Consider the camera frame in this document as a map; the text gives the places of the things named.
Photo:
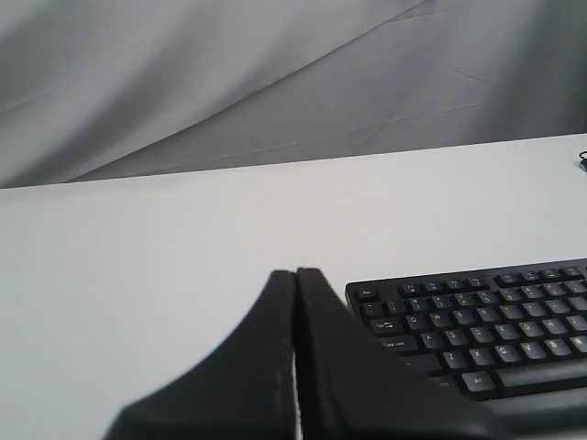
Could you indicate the black acer keyboard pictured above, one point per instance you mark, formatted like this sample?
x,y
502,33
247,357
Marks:
x,y
513,335

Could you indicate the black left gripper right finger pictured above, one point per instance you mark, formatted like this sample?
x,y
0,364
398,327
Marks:
x,y
350,386

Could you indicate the grey backdrop cloth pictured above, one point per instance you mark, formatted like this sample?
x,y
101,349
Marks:
x,y
95,90

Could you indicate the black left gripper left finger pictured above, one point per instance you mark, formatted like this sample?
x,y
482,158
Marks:
x,y
244,389

